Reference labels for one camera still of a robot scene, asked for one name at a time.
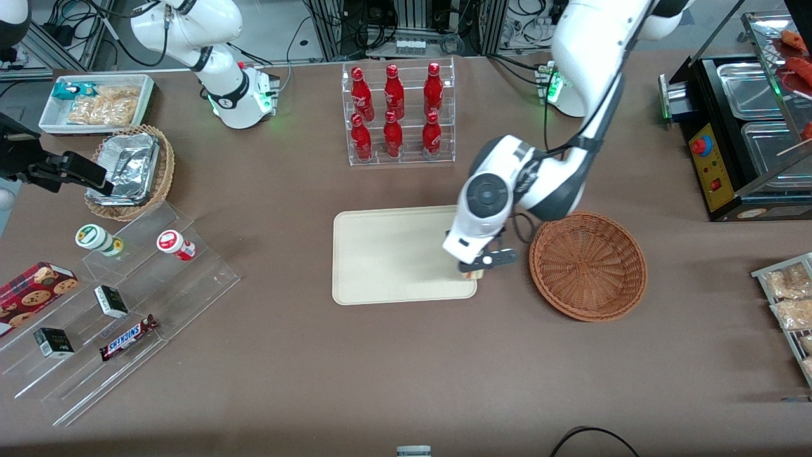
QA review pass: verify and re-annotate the aluminium foil container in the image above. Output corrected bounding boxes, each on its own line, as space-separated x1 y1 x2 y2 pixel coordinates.
86 132 160 207

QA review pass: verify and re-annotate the white rectangular bin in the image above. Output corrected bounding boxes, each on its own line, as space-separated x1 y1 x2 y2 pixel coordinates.
38 74 156 136

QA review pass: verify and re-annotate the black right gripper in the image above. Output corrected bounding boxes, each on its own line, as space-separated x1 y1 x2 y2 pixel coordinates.
0 113 116 196

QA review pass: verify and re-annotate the small black box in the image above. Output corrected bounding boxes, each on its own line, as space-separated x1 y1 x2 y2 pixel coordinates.
94 285 130 319
33 328 75 359

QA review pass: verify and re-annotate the black food warmer appliance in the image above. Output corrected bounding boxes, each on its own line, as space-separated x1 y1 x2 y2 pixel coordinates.
658 10 812 223

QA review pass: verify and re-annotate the brown round wicker basket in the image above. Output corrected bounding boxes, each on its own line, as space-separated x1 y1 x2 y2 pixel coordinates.
529 210 648 322

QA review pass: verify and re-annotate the red lidded cup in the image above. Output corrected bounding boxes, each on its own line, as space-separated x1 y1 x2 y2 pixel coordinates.
156 230 197 262

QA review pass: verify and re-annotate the clear acrylic stepped shelf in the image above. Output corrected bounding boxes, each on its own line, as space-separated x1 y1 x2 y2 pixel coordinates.
0 202 240 427

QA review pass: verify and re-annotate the light tan wicker basket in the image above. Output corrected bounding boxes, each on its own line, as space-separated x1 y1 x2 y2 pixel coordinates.
84 124 176 222

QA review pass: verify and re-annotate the clear acrylic bottle rack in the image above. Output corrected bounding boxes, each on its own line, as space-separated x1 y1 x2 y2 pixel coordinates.
341 57 456 167

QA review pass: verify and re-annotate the red cola bottle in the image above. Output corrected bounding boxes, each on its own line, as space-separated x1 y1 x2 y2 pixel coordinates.
383 63 405 120
423 62 444 116
351 67 376 123
350 113 373 161
421 111 442 156
383 110 403 158

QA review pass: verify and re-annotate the silver metal rack tray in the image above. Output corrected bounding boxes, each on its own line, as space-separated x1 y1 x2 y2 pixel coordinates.
751 253 812 388

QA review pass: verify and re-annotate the cream plastic tray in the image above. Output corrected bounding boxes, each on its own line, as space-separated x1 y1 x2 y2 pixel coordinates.
332 204 478 306

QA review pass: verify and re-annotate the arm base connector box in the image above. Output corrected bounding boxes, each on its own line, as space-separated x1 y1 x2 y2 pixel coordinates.
535 62 563 103

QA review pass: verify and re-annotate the Snickers chocolate bar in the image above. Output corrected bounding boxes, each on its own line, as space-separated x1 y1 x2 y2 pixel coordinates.
99 314 159 362

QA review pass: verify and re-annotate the red tartan cookie box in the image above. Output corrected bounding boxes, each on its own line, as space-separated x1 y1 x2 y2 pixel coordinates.
0 262 79 337

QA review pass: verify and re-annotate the teal snack packet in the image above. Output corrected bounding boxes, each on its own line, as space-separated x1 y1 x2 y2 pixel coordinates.
52 81 99 101

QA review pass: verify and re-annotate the steel food pan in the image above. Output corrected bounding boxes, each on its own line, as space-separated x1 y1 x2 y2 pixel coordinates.
741 121 812 191
717 62 787 120

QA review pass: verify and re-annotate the aluminium profile frame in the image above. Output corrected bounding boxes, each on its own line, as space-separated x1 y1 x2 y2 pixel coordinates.
303 0 527 61

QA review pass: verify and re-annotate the black cable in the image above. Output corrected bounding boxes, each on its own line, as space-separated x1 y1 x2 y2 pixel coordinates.
549 427 641 457

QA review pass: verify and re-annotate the aluminium profile rail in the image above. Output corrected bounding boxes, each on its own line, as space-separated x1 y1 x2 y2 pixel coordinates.
0 13 118 82

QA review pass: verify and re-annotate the clear bag of crackers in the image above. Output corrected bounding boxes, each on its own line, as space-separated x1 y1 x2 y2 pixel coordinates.
66 96 137 126
95 85 141 105

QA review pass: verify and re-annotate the green lidded cup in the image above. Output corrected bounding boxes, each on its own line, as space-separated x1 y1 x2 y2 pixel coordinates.
75 223 125 258

